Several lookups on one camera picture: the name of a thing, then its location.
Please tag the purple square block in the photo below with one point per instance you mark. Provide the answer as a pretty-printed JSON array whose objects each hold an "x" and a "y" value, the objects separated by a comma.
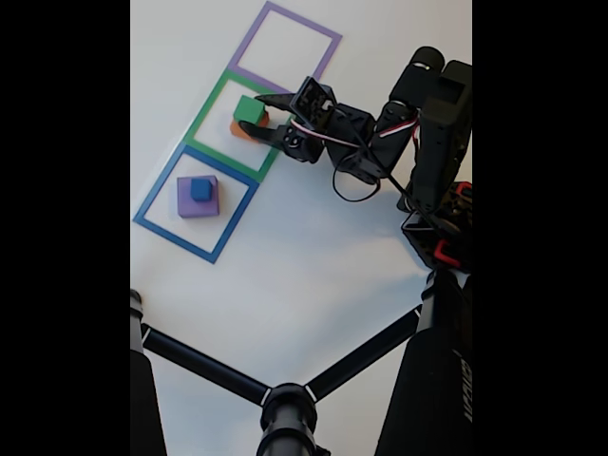
[{"x": 187, "y": 204}]

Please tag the purple square frame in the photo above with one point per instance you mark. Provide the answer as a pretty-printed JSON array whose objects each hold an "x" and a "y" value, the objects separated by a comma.
[{"x": 328, "y": 52}]

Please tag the green square frame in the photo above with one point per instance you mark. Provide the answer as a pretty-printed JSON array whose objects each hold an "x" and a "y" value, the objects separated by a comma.
[{"x": 202, "y": 119}]

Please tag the green square block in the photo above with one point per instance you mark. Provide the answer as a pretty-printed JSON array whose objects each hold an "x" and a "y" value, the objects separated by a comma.
[{"x": 248, "y": 109}]

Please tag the small blue cube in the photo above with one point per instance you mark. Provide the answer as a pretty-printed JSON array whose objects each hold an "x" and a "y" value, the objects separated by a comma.
[{"x": 201, "y": 188}]

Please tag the black camera tripod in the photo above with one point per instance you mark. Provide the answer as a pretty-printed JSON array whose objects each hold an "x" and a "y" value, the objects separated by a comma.
[{"x": 427, "y": 380}]

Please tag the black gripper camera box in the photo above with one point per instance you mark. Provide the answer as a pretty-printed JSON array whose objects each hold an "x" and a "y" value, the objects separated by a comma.
[{"x": 311, "y": 104}]

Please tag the orange square block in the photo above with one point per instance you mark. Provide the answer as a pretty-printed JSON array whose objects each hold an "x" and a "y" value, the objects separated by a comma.
[{"x": 236, "y": 129}]

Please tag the blue square frame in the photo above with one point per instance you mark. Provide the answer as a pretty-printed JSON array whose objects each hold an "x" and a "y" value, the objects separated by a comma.
[{"x": 190, "y": 242}]

